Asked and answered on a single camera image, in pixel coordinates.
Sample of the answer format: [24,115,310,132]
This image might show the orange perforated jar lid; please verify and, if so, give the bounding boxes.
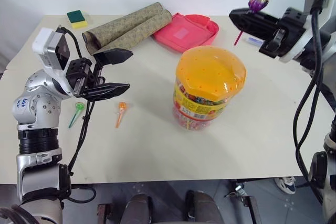
[175,46,247,102]

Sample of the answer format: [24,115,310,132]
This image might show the green and yellow sponge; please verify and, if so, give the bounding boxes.
[66,9,89,29]

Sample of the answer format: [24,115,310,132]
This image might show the orange lollipop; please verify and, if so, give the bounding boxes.
[115,101,130,129]

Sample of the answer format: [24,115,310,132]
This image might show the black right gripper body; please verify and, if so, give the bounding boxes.
[258,7,309,60]

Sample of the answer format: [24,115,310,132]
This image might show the pink plastic tray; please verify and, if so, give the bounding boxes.
[152,12,220,54]

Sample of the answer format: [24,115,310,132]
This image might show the clear plastic lollipop jar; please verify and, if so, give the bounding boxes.
[172,77,244,131]

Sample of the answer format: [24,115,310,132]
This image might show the rusty metal frame bar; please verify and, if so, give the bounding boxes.
[96,202,111,224]
[241,195,264,224]

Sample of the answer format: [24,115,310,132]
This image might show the dark rounded shape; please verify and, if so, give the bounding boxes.
[122,193,153,224]
[184,190,224,224]

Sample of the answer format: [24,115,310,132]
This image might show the green lollipop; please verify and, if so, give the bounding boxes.
[68,102,86,129]

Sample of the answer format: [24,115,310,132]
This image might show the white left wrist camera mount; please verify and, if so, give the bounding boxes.
[31,27,71,72]

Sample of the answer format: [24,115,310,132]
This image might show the white sneaker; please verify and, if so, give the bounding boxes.
[274,176,297,196]

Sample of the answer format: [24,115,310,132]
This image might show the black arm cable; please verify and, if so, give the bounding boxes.
[292,0,329,204]
[56,25,97,204]

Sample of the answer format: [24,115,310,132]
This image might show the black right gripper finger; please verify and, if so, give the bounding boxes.
[228,7,280,29]
[230,18,278,43]

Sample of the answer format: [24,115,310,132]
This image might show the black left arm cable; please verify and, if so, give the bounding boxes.
[56,25,97,204]

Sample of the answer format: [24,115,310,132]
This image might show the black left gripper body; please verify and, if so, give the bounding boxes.
[65,57,107,98]

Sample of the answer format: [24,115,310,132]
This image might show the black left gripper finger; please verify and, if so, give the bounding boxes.
[92,48,134,67]
[81,82,131,102]

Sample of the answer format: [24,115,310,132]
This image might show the small white and purple packet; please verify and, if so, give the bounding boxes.
[243,36,264,46]

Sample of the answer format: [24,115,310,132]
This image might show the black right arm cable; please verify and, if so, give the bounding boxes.
[292,0,329,204]

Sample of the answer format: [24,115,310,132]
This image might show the speckled olive rolled mat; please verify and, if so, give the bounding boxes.
[92,9,173,57]
[81,1,164,51]

